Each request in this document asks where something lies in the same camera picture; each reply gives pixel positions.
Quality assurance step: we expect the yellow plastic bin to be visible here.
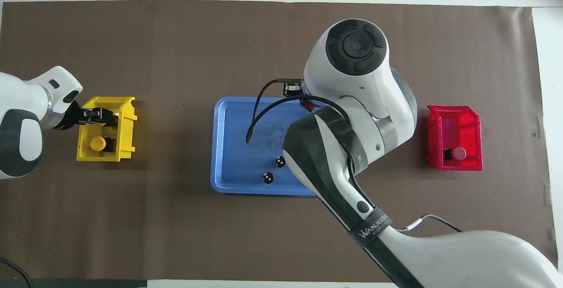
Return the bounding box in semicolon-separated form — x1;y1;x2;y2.
76;96;138;162

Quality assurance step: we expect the black cable on table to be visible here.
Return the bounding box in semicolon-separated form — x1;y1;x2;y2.
0;257;33;288

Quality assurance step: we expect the brown paper table mat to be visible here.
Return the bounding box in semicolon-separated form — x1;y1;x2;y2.
0;0;558;282

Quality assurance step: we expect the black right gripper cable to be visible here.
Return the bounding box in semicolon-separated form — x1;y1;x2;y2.
245;79;352;174

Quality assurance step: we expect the blue plastic tray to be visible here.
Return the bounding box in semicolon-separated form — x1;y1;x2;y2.
210;97;326;196

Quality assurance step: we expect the yellow push button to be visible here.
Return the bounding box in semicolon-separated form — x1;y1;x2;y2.
89;136;117;152

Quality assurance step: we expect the grey cable on right arm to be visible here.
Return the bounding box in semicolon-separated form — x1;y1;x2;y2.
396;215;462;233

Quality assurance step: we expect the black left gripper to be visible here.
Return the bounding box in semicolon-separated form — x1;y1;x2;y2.
62;101;119;130

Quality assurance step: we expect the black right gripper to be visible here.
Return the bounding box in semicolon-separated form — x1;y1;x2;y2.
284;80;305;98

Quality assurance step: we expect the red plastic bin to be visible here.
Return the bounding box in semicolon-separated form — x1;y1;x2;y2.
425;106;483;171

